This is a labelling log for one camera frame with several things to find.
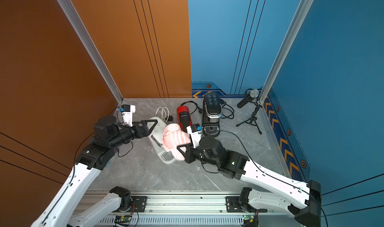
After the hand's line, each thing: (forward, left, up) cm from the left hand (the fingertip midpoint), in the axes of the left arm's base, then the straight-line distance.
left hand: (152, 120), depth 67 cm
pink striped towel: (-8, -10, -1) cm, 13 cm away
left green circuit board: (-34, +15, -35) cm, 51 cm away
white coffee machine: (-4, 0, -11) cm, 11 cm away
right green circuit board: (-33, -45, -35) cm, 66 cm away
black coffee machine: (+14, -28, -10) cm, 33 cm away
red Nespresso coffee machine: (+12, -12, -14) cm, 22 cm away
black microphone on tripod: (+26, -52, -8) cm, 59 cm away
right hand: (-11, -12, -4) cm, 16 cm away
